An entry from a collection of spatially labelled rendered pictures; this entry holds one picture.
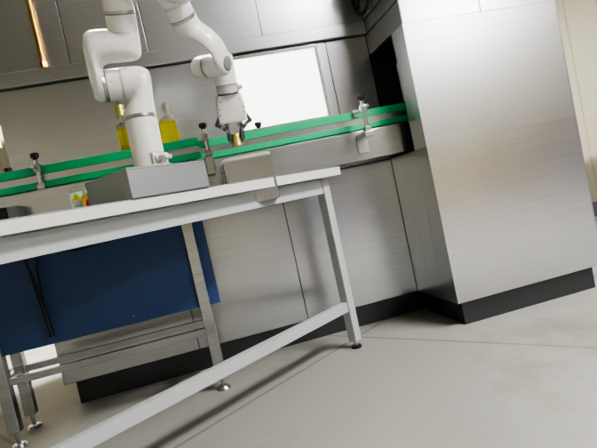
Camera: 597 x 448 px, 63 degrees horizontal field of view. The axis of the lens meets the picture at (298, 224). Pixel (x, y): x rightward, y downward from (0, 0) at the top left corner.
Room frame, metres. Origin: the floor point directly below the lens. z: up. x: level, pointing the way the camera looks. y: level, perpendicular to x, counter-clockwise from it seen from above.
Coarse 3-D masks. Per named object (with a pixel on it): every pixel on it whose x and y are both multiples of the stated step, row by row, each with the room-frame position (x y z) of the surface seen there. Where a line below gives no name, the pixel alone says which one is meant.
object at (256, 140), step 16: (368, 112) 2.12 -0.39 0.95; (384, 112) 2.13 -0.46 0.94; (400, 112) 2.15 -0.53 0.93; (272, 128) 2.04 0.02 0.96; (288, 128) 2.05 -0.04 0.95; (304, 128) 2.06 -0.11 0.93; (320, 128) 2.08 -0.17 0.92; (336, 128) 2.09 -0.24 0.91; (352, 128) 2.10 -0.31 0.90; (224, 144) 2.00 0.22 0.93; (256, 144) 2.02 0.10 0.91; (272, 144) 2.04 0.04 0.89
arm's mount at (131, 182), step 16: (112, 176) 1.39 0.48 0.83; (128, 176) 1.33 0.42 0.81; (144, 176) 1.37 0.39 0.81; (160, 176) 1.40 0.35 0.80; (176, 176) 1.44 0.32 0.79; (192, 176) 1.48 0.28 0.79; (96, 192) 1.46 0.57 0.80; (112, 192) 1.40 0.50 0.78; (128, 192) 1.34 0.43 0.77; (144, 192) 1.36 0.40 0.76; (160, 192) 1.39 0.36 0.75
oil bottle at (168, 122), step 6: (162, 120) 1.97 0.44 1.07; (168, 120) 1.98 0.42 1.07; (174, 120) 1.98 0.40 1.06; (162, 126) 1.98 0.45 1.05; (168, 126) 1.98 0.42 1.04; (174, 126) 1.98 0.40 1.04; (168, 132) 1.98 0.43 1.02; (174, 132) 1.98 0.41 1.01; (168, 138) 1.97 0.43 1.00; (174, 138) 1.98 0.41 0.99
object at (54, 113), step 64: (0, 0) 2.04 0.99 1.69; (64, 0) 2.09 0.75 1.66; (192, 0) 2.19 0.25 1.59; (256, 0) 2.24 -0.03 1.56; (320, 0) 2.30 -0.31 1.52; (0, 64) 2.03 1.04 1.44; (64, 64) 2.08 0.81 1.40; (128, 64) 2.11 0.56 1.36; (384, 64) 2.35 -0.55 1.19; (64, 128) 2.07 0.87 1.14
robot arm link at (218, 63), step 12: (180, 24) 1.52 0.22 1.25; (192, 24) 1.53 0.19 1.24; (204, 24) 1.57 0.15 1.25; (192, 36) 1.54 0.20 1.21; (204, 36) 1.54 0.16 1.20; (216, 36) 1.57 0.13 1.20; (216, 48) 1.56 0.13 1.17; (204, 60) 1.61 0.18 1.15; (216, 60) 1.57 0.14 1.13; (228, 60) 1.61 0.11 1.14; (204, 72) 1.63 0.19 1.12; (216, 72) 1.61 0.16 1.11; (228, 72) 1.62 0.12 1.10
